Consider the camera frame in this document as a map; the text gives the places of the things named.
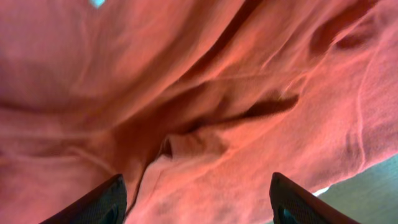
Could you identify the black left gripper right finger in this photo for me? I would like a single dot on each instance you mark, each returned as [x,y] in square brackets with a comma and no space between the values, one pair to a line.
[292,204]

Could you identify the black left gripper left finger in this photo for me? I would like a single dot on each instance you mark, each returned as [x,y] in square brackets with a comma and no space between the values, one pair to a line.
[106,204]

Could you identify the red printed t-shirt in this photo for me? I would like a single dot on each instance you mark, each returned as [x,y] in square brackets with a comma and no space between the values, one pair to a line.
[195,103]

